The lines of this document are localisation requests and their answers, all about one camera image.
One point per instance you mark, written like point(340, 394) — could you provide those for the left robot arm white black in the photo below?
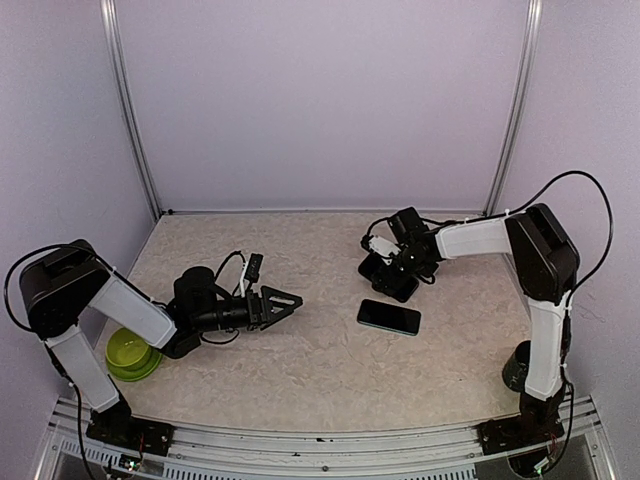
point(59, 282)

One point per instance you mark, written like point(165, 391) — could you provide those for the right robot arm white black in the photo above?
point(545, 258)

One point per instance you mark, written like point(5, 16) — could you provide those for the left aluminium frame post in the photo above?
point(110, 22)

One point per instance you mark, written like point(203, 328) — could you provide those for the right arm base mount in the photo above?
point(538, 421)

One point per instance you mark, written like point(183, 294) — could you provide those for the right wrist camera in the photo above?
point(386, 250)

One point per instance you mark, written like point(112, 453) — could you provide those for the aluminium frame post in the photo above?
point(110, 22)
point(525, 67)

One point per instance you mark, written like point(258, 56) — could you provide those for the black phone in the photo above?
point(389, 317)

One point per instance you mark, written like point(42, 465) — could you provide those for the aluminium front rail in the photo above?
point(199, 452)

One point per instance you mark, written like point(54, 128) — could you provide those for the green saucer plate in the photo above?
point(137, 374)

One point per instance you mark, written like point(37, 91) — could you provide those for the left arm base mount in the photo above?
point(118, 427)

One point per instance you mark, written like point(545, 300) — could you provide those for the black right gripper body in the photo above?
point(410, 262)

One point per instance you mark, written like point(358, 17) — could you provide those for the black phone case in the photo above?
point(387, 280)

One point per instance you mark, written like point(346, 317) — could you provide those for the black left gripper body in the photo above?
point(255, 319)

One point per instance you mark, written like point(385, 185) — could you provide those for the right aluminium frame post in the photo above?
point(525, 67)

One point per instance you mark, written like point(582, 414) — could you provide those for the green bowl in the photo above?
point(127, 351)

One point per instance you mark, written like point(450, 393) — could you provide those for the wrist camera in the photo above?
point(386, 250)
point(250, 273)

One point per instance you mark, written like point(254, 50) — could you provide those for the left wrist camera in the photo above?
point(250, 273)

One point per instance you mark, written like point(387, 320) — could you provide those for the dark green cup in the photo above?
point(515, 370)

